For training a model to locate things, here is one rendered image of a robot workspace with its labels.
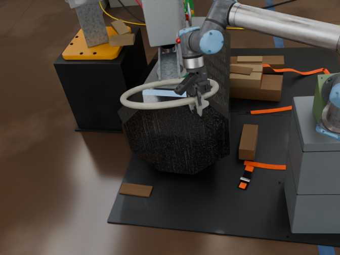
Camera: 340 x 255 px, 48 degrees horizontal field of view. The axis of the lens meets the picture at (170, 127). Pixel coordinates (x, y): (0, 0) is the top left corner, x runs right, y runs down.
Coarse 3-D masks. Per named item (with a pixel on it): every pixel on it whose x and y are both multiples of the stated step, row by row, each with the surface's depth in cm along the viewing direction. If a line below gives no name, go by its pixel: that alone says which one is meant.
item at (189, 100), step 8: (168, 80) 208; (176, 80) 208; (136, 88) 201; (144, 88) 204; (216, 88) 178; (128, 96) 193; (192, 96) 168; (208, 96) 172; (128, 104) 174; (136, 104) 170; (144, 104) 168; (152, 104) 166; (160, 104) 165; (168, 104) 165; (176, 104) 165; (184, 104) 166
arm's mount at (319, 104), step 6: (318, 78) 198; (324, 78) 198; (318, 84) 198; (318, 90) 199; (318, 96) 200; (318, 102) 201; (324, 102) 197; (318, 108) 202; (318, 114) 203; (318, 120) 204
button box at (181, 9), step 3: (180, 0) 213; (180, 3) 215; (183, 3) 215; (180, 6) 216; (183, 6) 216; (180, 9) 217; (183, 9) 217; (180, 12) 218; (183, 12) 218; (183, 15) 220; (183, 18) 221; (183, 21) 222; (183, 24) 223; (183, 27) 225
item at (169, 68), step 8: (160, 48) 239; (176, 48) 231; (160, 56) 230; (168, 56) 233; (176, 56) 232; (160, 64) 221; (168, 64) 226; (176, 64) 225; (160, 72) 213; (168, 72) 219; (176, 72) 218; (160, 80) 208
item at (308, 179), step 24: (312, 96) 223; (312, 120) 208; (288, 144) 249; (312, 144) 196; (336, 144) 195; (288, 168) 253; (312, 168) 208; (336, 168) 207; (288, 192) 257; (312, 192) 222; (336, 192) 220; (312, 216) 237; (336, 216) 235
